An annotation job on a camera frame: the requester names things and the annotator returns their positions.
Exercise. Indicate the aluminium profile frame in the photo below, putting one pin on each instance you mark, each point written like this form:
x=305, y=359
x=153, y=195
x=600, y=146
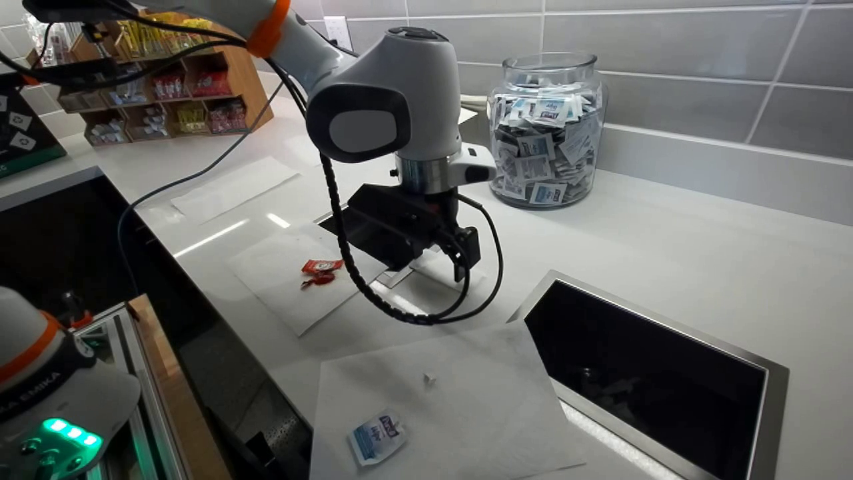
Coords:
x=154, y=427

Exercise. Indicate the large white serviette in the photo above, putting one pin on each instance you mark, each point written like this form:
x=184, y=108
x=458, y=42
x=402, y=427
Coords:
x=234, y=188

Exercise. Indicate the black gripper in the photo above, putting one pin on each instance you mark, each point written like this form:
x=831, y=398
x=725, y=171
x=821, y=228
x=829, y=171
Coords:
x=429, y=218

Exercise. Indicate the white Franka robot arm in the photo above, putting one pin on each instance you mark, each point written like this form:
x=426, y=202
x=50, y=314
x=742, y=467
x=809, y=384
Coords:
x=390, y=88

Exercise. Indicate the black box with stickers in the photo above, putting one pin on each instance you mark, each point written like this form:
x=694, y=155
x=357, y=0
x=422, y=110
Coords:
x=26, y=134

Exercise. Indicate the wooden sachet rack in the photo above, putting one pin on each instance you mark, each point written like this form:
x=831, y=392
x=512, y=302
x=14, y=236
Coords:
x=244, y=88

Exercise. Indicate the glass jar of sachets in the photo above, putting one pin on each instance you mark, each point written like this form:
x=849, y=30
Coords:
x=542, y=143

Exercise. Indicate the white serviette under red wrapper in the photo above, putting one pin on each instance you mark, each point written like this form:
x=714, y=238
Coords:
x=274, y=276

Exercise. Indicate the red wrapper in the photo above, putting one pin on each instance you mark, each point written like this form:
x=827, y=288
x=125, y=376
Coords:
x=320, y=271

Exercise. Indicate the blue and white packet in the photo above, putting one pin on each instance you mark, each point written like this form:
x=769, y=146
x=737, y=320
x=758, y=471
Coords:
x=376, y=440

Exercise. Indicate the wooden base board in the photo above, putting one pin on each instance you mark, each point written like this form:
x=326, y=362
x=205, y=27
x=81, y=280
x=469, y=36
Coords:
x=181, y=390

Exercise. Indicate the white serviette with blue packet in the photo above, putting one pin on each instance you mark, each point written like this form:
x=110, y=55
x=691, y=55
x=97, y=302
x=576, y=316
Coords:
x=462, y=418

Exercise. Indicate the white wall outlet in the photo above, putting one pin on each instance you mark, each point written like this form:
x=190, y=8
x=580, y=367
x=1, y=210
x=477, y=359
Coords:
x=336, y=34

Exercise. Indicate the small white rectangular serviette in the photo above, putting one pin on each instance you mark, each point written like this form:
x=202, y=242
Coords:
x=434, y=284

